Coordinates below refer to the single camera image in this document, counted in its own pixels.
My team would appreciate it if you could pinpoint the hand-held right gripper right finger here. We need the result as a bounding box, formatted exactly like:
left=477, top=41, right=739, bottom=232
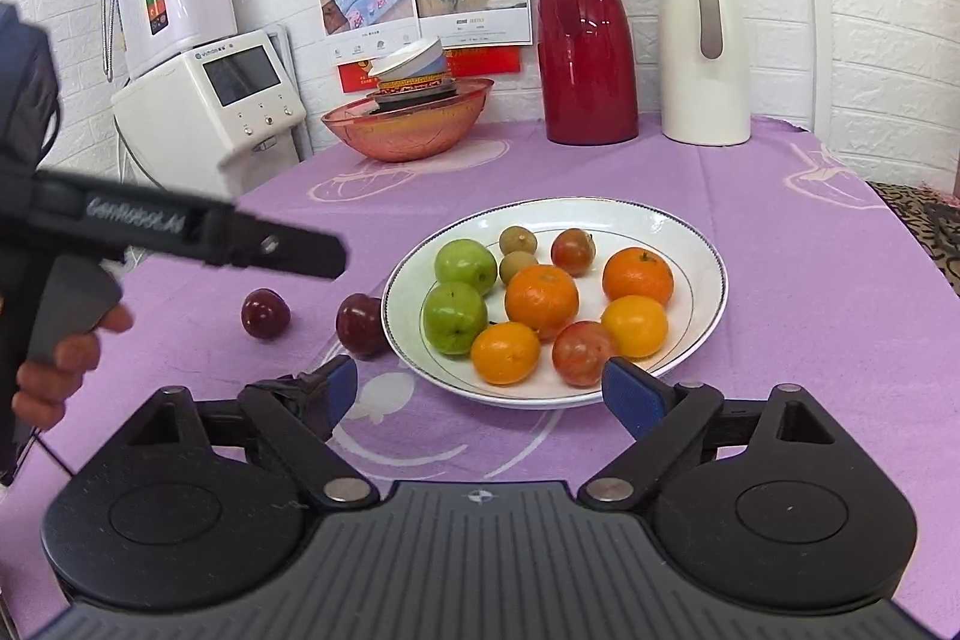
left=577, top=356, right=839, bottom=513

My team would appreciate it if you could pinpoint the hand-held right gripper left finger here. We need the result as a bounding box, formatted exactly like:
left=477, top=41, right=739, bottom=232
left=122, top=355, right=381, bottom=510

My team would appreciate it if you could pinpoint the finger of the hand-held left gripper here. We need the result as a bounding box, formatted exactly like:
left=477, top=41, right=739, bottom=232
left=233, top=206, right=348, bottom=280

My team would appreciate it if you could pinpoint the dark purple plum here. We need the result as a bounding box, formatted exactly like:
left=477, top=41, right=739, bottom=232
left=335, top=293, right=392, bottom=361
left=241, top=287, right=291, bottom=341

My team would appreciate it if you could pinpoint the yellow mandarin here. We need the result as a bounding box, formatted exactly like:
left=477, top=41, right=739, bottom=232
left=600, top=295, right=670, bottom=360

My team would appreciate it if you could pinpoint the white plate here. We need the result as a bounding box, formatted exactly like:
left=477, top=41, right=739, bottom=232
left=381, top=197, right=728, bottom=411

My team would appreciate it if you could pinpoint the large orange mandarin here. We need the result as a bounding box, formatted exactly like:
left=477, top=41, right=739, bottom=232
left=504, top=264, right=580, bottom=341

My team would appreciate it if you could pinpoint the large green apple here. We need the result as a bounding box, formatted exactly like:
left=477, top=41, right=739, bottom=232
left=421, top=281, right=490, bottom=357

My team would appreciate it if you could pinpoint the small orange mandarin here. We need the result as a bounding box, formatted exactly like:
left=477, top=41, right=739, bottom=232
left=470, top=321, right=542, bottom=387

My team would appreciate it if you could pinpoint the small red plum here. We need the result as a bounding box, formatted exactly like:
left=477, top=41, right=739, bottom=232
left=550, top=227, right=597, bottom=277

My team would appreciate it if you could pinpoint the small brown-green fruit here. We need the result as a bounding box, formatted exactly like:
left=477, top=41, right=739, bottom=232
left=499, top=225, right=538, bottom=257
left=499, top=251, right=539, bottom=285

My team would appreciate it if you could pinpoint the person's left hand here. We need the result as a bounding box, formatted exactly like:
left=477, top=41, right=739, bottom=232
left=10, top=303, right=135, bottom=434

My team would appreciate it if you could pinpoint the white appliance with screen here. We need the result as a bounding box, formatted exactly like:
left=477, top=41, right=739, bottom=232
left=112, top=29, right=308, bottom=199

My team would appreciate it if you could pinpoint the orange glass bowl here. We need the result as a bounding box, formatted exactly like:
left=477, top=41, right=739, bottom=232
left=321, top=78, right=497, bottom=163

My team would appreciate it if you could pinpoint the dark blue cloth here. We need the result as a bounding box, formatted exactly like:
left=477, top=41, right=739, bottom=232
left=0, top=2, right=61, bottom=180

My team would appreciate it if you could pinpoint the purple tablecloth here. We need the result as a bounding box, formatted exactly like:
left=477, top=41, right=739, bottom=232
left=0, top=115, right=960, bottom=637

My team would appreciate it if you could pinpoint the dark bowl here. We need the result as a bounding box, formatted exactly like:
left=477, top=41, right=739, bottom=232
left=366, top=83, right=462, bottom=113

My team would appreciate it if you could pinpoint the patterned bowl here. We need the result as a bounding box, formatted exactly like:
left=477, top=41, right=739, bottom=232
left=377, top=72, right=457, bottom=94

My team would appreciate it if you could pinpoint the white thermos jug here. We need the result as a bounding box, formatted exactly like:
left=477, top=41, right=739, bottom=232
left=660, top=0, right=753, bottom=147

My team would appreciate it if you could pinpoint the red thermos jug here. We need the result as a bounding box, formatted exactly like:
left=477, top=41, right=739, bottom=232
left=537, top=0, right=640, bottom=146

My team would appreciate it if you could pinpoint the leopard print cloth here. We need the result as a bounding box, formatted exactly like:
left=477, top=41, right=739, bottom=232
left=866, top=181, right=960, bottom=298

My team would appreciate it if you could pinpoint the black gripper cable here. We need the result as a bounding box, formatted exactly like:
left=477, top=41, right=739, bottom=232
left=28, top=428, right=77, bottom=481

